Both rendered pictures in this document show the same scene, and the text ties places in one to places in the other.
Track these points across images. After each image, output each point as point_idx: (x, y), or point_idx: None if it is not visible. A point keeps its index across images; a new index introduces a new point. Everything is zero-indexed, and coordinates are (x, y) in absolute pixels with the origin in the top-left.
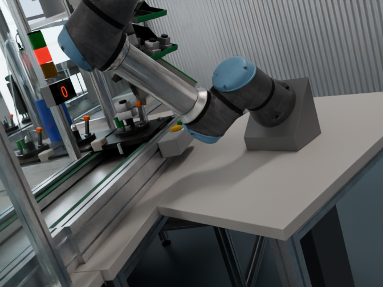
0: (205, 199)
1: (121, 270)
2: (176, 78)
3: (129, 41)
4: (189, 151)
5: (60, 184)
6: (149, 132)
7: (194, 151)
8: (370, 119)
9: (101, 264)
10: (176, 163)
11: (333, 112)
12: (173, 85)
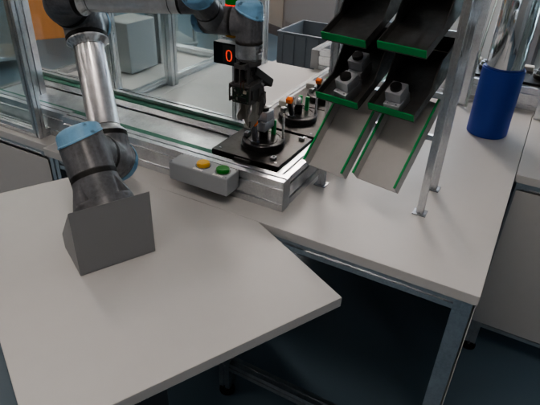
0: (68, 187)
1: (58, 161)
2: (87, 98)
3: (235, 50)
4: (213, 198)
5: (183, 116)
6: (226, 149)
7: (208, 200)
8: (46, 321)
9: (53, 146)
10: (188, 186)
11: (134, 314)
12: (83, 100)
